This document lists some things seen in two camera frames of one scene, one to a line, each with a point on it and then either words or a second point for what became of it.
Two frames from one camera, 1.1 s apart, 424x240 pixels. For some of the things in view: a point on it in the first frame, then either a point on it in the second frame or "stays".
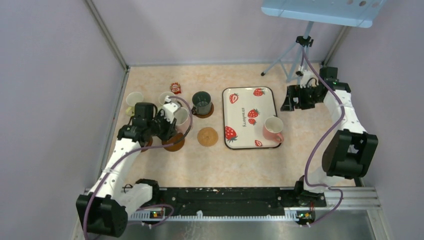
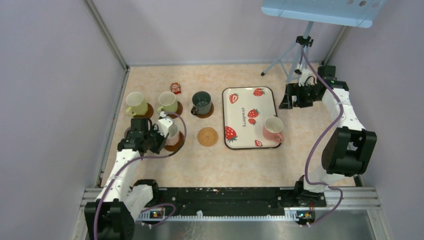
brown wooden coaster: x=178 y=140 stays
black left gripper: x=171 y=128 to x=161 y=143
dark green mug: x=202 y=103 stays
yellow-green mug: x=132 y=98 stays
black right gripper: x=295 y=91 stays
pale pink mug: x=182 y=117 to x=173 y=139
